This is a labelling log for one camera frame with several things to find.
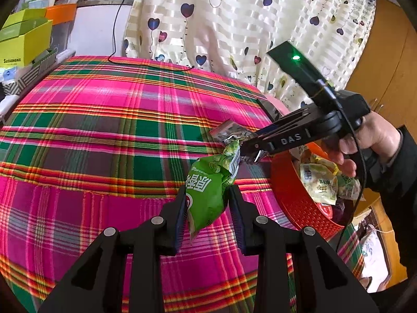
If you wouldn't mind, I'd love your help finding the red plastic basket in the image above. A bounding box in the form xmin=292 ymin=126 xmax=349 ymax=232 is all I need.
xmin=271 ymin=140 xmax=367 ymax=240

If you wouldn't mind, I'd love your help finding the pink plastic stool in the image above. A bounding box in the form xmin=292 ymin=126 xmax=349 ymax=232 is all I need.
xmin=265 ymin=95 xmax=295 ymax=116

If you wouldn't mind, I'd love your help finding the thin black cable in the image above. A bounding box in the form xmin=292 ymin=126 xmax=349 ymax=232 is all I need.
xmin=107 ymin=0 xmax=196 ymax=71

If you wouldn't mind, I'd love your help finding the person's right hand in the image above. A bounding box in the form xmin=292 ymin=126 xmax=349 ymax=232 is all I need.
xmin=327 ymin=112 xmax=403 ymax=178

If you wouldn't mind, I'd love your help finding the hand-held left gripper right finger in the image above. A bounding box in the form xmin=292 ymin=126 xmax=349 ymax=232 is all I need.
xmin=228 ymin=185 xmax=387 ymax=313

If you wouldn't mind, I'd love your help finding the black white striped box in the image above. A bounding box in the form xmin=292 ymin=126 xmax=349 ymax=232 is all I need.
xmin=5 ymin=50 xmax=57 ymax=96

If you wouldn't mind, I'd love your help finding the black phone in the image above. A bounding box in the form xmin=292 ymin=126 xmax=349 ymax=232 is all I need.
xmin=257 ymin=98 xmax=281 ymax=121

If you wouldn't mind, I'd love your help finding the white side table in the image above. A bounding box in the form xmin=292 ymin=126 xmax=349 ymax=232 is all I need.
xmin=0 ymin=50 xmax=72 ymax=121

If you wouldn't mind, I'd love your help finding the person's right forearm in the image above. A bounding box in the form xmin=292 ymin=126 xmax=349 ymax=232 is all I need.
xmin=363 ymin=127 xmax=417 ymax=222

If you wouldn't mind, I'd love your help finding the lime green open box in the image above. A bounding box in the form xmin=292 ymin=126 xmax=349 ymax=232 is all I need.
xmin=0 ymin=20 xmax=54 ymax=69

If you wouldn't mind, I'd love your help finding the clear bin with orange lid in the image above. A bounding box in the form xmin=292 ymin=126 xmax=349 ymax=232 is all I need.
xmin=46 ymin=3 xmax=79 ymax=59

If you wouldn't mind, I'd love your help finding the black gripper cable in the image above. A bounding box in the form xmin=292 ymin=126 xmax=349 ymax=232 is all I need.
xmin=317 ymin=78 xmax=367 ymax=255

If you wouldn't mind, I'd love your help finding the pink green plaid tablecloth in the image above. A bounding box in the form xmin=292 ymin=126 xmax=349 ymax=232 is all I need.
xmin=0 ymin=55 xmax=365 ymax=313

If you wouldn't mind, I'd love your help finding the heart print curtain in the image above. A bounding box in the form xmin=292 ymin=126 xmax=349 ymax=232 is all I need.
xmin=124 ymin=0 xmax=378 ymax=105

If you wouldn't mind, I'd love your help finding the wooden wardrobe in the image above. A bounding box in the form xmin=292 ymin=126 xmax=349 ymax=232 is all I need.
xmin=345 ymin=0 xmax=417 ymax=131

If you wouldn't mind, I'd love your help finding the dark brown snack packet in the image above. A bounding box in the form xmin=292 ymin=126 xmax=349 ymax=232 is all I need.
xmin=209 ymin=121 xmax=255 ymax=144

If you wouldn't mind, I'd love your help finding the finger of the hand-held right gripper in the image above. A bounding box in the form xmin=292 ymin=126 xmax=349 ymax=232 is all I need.
xmin=239 ymin=127 xmax=323 ymax=164
xmin=252 ymin=107 xmax=321 ymax=138

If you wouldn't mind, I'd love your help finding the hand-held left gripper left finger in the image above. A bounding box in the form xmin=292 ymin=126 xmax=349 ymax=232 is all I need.
xmin=37 ymin=191 xmax=189 ymax=313

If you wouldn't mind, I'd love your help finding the pale green snack packet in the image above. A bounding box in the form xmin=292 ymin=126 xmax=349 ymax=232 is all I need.
xmin=300 ymin=163 xmax=339 ymax=204

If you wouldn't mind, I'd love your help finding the lime green flat box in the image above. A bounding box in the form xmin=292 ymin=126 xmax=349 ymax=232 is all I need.
xmin=2 ymin=8 xmax=48 ymax=41

